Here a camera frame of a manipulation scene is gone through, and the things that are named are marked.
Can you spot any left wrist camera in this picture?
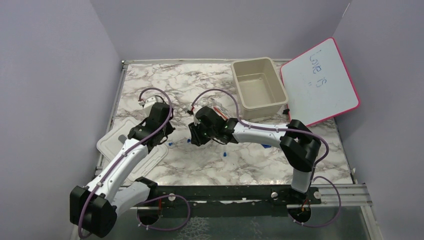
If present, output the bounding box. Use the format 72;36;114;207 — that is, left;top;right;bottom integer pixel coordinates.
138;95;158;108

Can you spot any blue base graduated cylinder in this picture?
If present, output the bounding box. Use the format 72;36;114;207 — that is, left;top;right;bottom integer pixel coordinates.
261;144;272;149

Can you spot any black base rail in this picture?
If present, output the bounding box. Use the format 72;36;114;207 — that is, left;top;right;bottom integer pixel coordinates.
135;185;322;218

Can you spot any red plastic spatula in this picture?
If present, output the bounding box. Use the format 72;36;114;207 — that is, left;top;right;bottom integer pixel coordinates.
213;106;229;120

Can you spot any white plastic bin lid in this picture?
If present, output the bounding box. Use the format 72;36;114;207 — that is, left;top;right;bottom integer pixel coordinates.
96;117;169;186

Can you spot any pink framed whiteboard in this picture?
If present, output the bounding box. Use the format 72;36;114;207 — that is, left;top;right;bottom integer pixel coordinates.
280;37;361;126

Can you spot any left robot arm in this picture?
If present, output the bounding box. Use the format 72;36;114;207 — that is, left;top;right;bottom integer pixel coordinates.
69;102;174;239

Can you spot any beige plastic bin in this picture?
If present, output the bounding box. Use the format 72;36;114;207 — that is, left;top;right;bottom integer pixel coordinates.
230;57;289;120

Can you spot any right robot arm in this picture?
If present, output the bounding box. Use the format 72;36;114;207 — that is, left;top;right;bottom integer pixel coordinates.
188;106;322;204

